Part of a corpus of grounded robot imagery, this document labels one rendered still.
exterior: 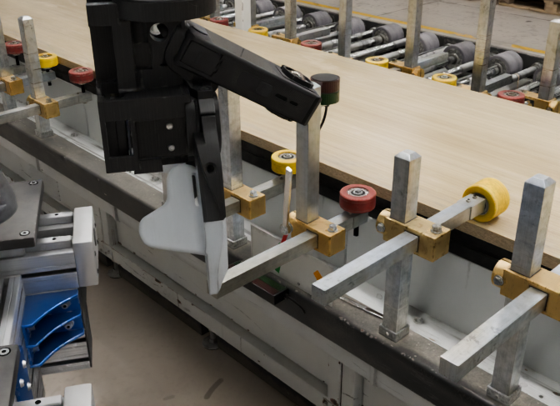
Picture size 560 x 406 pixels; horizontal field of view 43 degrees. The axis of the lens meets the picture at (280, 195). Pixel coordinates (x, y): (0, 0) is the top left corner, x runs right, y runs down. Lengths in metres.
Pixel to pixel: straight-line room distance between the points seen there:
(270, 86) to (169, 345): 2.14
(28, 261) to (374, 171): 0.82
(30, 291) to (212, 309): 1.24
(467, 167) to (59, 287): 0.97
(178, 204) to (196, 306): 2.01
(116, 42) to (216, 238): 0.15
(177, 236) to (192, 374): 1.99
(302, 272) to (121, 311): 1.33
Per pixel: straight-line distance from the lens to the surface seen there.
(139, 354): 2.59
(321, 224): 1.52
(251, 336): 2.35
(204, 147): 0.48
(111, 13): 0.49
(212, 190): 0.48
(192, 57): 0.49
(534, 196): 1.16
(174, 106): 0.49
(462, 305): 1.63
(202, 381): 2.45
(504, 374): 1.35
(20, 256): 1.29
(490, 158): 1.81
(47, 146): 2.48
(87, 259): 1.28
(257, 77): 0.51
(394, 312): 1.44
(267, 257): 1.42
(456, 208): 1.42
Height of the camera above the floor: 1.61
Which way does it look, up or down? 27 degrees down
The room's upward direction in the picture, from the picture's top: straight up
